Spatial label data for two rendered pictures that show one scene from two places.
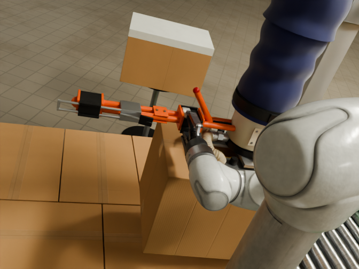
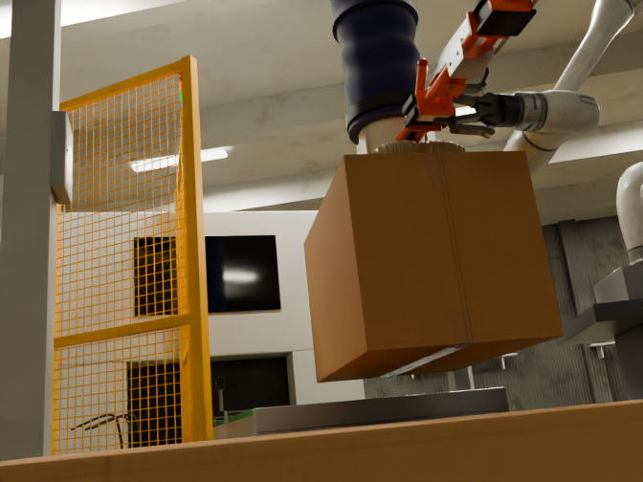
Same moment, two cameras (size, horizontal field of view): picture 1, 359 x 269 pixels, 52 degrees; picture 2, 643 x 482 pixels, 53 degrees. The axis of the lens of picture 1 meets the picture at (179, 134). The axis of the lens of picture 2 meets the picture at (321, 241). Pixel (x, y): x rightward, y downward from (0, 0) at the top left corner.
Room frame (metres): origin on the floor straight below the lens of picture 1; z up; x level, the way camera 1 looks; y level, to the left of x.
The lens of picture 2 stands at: (1.29, 1.31, 0.55)
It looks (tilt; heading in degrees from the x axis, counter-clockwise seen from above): 16 degrees up; 276
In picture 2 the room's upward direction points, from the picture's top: 6 degrees counter-clockwise
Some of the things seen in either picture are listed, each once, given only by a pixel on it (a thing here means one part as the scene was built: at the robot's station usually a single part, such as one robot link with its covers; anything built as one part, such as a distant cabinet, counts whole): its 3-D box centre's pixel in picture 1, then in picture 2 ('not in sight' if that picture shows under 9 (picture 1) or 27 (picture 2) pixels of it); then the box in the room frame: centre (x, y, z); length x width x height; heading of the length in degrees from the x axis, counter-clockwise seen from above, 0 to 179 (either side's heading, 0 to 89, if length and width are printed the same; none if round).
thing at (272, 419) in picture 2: not in sight; (386, 408); (1.34, -0.46, 0.58); 0.70 x 0.03 x 0.06; 21
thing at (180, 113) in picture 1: (189, 118); (429, 111); (1.16, -0.02, 1.20); 0.10 x 0.08 x 0.06; 19
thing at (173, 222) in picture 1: (219, 189); (409, 280); (1.24, -0.23, 0.87); 0.60 x 0.40 x 0.40; 107
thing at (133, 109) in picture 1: (129, 111); (469, 58); (1.09, 0.19, 1.20); 0.07 x 0.07 x 0.04; 19
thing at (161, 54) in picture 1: (165, 55); not in sight; (2.67, 0.28, 0.82); 0.60 x 0.40 x 0.40; 102
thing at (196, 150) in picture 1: (200, 159); (523, 111); (0.94, -0.09, 1.20); 0.09 x 0.06 x 0.09; 111
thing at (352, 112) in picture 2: (264, 102); (389, 119); (1.24, -0.26, 1.31); 0.23 x 0.23 x 0.04
